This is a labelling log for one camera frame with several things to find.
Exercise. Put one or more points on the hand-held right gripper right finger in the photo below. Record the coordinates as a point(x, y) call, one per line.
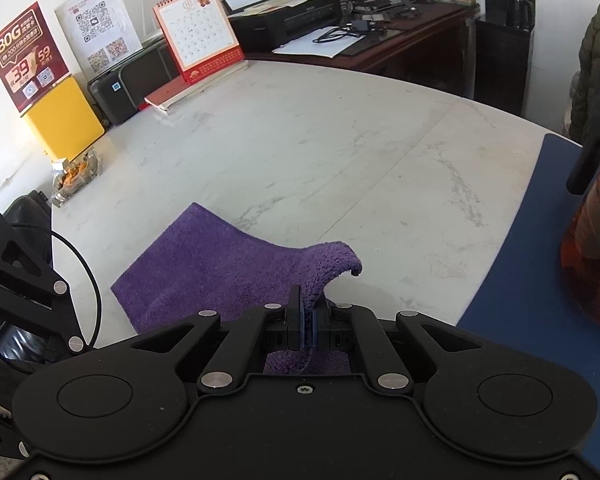
point(322, 330)

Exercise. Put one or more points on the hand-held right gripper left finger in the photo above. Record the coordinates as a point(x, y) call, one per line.
point(295, 320)

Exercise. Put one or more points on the purple towel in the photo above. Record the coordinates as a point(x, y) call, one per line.
point(205, 260)

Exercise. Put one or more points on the clear bag of snacks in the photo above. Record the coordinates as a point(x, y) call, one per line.
point(72, 180)

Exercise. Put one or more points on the yellow box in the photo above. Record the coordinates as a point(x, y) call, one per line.
point(65, 120)

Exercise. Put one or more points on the blue table mat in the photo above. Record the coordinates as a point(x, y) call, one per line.
point(530, 260)

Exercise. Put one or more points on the red cover book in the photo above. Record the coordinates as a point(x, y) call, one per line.
point(167, 92)

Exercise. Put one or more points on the thin red booklet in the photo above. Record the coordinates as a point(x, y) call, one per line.
point(180, 102)

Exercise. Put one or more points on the white code sign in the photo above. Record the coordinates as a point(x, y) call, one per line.
point(100, 25)

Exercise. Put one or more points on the white paper sheet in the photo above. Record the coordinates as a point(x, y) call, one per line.
point(320, 45)

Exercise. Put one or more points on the red desk calendar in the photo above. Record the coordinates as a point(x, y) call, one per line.
point(200, 35)

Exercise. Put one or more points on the black inkjet printer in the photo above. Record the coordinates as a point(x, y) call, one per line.
point(280, 25)

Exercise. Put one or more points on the dark wooden desk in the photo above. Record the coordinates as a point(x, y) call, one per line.
point(420, 35)

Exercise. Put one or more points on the black cabinet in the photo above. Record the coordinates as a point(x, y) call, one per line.
point(500, 65)

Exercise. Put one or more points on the black electric kettle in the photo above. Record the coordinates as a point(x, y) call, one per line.
point(519, 12)

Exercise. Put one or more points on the green padded jacket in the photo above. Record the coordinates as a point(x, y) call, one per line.
point(592, 35)

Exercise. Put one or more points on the red wall poster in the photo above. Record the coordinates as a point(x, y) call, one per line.
point(25, 50)

